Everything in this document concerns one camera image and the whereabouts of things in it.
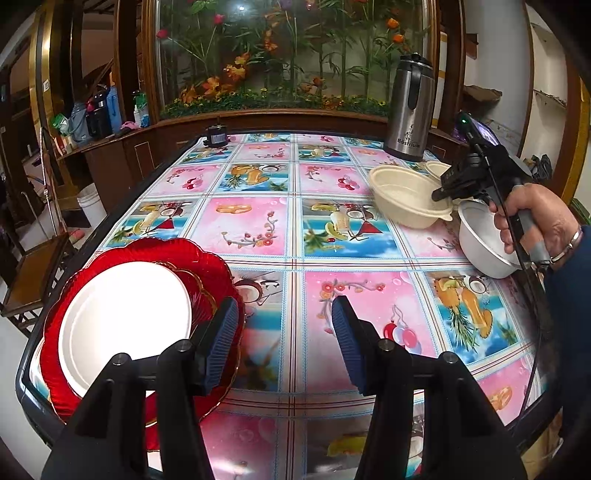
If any steel thermos jug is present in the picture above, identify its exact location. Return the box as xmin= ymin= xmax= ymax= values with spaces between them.
xmin=382 ymin=52 xmax=435 ymax=162

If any black thermos flask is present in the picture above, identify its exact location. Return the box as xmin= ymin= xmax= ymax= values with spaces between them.
xmin=86 ymin=92 xmax=112 ymax=140

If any white bowl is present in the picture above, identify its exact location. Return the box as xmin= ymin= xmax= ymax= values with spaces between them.
xmin=458 ymin=200 xmax=525 ymax=280

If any glass flower display case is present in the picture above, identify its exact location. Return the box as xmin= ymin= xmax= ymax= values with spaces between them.
xmin=143 ymin=0 xmax=444 ymax=123

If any small red scalloped plate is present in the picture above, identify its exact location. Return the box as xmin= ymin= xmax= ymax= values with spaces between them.
xmin=152 ymin=258 xmax=221 ymax=324

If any silver bracelet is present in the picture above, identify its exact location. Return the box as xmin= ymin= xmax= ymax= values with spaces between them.
xmin=549 ymin=225 xmax=585 ymax=265

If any white plate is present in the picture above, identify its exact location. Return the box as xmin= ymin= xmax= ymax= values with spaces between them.
xmin=58 ymin=261 xmax=193 ymax=398

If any printed fruit tablecloth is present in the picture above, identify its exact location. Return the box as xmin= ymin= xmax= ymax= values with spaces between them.
xmin=28 ymin=131 xmax=550 ymax=480

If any white bucket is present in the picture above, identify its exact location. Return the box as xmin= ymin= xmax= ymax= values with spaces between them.
xmin=76 ymin=183 xmax=108 ymax=225

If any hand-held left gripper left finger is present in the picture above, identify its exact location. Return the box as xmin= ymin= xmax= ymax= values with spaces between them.
xmin=41 ymin=296 xmax=242 ymax=480

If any large beige bowl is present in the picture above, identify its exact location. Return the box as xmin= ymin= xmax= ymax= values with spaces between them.
xmin=368 ymin=165 xmax=454 ymax=230

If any person's right hand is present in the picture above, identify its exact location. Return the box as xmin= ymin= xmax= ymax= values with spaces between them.
xmin=489 ymin=184 xmax=583 ymax=266

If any person's right forearm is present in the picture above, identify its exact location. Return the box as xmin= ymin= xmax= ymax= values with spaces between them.
xmin=540 ymin=226 xmax=591 ymax=444

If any mop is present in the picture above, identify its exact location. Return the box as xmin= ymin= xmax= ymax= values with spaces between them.
xmin=39 ymin=128 xmax=85 ymax=245

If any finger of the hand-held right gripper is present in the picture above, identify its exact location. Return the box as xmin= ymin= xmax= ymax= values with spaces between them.
xmin=431 ymin=182 xmax=465 ymax=202

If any small beige bowl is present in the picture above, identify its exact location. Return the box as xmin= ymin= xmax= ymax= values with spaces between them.
xmin=424 ymin=161 xmax=458 ymax=184

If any green and white bottle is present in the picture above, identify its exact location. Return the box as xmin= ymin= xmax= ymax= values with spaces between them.
xmin=133 ymin=92 xmax=151 ymax=128

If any wooden chair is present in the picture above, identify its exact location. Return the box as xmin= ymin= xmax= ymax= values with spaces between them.
xmin=0 ymin=232 xmax=78 ymax=334

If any light blue thermos flask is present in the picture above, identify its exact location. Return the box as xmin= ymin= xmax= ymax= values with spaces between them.
xmin=69 ymin=102 xmax=92 ymax=142

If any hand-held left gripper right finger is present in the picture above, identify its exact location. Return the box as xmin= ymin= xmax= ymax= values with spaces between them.
xmin=331 ymin=294 xmax=528 ymax=480

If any large red scalloped plate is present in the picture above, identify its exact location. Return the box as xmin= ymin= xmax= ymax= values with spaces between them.
xmin=39 ymin=237 xmax=246 ymax=426

